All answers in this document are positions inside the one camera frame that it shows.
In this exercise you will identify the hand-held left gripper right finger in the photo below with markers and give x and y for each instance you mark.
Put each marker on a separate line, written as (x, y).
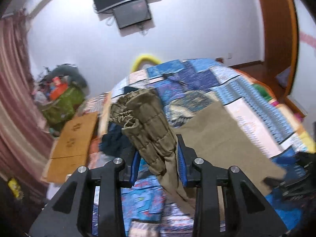
(182, 164)

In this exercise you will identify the yellow foam arch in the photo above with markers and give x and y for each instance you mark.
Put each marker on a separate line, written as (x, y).
(145, 58)

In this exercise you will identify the wooden bed frame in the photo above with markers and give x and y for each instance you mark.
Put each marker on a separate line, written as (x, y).
(220, 60)

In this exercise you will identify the orange box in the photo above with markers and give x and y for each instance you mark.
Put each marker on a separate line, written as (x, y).
(58, 91)

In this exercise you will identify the purple cloth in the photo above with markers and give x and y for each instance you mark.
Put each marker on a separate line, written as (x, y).
(284, 76)

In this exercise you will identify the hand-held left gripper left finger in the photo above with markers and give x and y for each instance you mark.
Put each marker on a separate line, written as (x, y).
(135, 170)

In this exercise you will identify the small black monitor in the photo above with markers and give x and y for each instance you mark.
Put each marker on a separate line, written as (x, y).
(132, 13)

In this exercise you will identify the blue patchwork blanket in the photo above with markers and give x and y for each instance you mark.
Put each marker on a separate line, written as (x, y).
(197, 79)

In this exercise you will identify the dark navy garment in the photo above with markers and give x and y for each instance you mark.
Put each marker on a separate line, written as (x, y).
(116, 145)

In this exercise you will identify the striped pink curtain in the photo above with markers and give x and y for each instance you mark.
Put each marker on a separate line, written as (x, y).
(14, 91)

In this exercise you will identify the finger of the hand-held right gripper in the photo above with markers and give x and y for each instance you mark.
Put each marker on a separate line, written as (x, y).
(274, 180)

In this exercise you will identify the wooden door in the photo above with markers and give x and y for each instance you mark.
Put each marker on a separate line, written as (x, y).
(274, 29)

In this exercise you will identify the green fabric bag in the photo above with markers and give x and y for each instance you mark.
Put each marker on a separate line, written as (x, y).
(64, 106)

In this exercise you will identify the orange yellow bed sheet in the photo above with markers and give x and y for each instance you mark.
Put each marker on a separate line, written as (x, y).
(264, 91)

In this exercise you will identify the striped cloth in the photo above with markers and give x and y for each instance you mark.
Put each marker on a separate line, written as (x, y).
(97, 103)

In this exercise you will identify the grey plush toy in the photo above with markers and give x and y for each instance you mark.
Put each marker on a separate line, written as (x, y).
(71, 72)

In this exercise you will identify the yellow object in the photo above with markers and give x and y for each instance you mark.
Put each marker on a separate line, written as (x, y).
(14, 187)

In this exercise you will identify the khaki pants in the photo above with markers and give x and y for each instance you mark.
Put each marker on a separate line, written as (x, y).
(148, 128)

